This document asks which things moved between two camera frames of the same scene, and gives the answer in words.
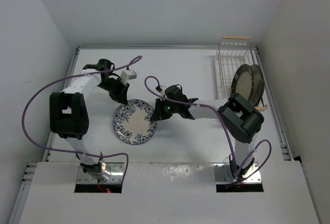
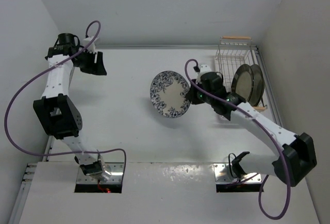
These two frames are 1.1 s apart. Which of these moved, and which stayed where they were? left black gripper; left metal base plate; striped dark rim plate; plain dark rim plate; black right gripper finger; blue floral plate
Moved: black right gripper finger; left black gripper; blue floral plate
Stayed: plain dark rim plate; left metal base plate; striped dark rim plate
